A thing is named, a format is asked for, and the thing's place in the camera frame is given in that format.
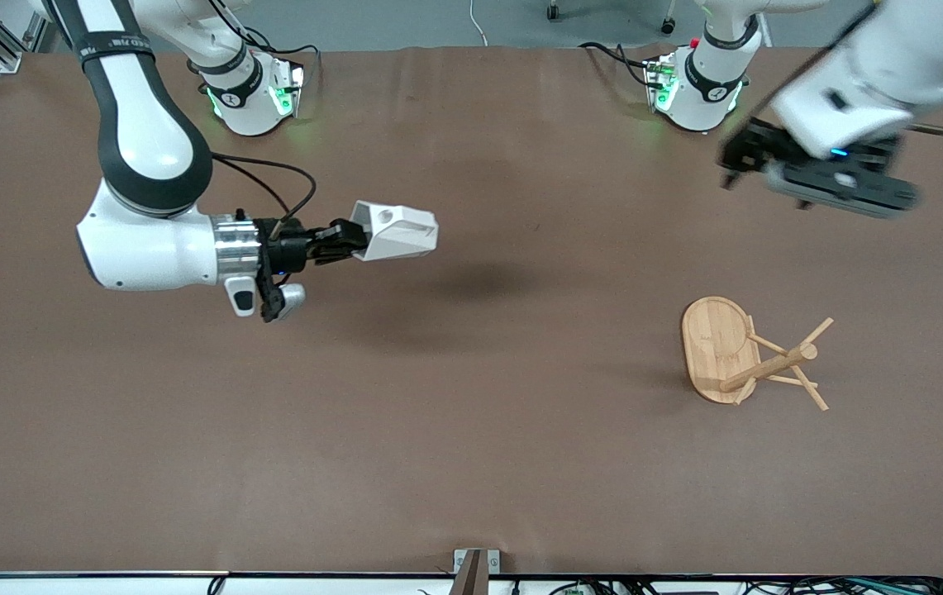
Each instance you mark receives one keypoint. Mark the white faceted cup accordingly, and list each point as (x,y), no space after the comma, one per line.
(405,235)

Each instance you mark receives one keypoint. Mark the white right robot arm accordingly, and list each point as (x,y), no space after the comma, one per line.
(149,140)

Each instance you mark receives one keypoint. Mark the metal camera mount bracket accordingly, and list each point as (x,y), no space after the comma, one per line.
(471,570)

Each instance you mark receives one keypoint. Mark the wooden cup rack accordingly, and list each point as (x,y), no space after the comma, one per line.
(715,347)

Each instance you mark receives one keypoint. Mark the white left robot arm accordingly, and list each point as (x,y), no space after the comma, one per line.
(876,74)

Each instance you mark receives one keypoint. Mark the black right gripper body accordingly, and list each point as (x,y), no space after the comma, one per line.
(296,249)

